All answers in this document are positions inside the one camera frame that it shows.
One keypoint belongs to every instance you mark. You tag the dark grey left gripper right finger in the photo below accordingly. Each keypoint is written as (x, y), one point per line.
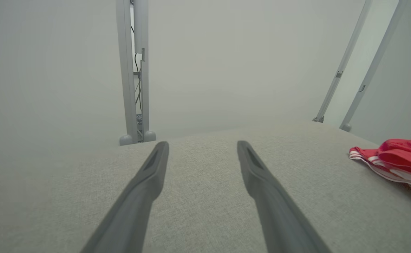
(275, 218)

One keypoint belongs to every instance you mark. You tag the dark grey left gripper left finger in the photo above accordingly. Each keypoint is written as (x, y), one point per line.
(135, 211)

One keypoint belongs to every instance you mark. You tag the red basketball jersey number 23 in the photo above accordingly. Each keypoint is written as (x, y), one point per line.
(405, 154)

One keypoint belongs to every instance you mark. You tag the grey fabric sofa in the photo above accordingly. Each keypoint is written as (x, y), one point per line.
(205, 211)

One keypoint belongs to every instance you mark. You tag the grey double partition post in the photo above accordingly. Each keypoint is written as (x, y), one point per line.
(125, 70)

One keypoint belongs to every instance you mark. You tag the grey post with round foot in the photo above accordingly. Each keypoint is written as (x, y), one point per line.
(374, 66)

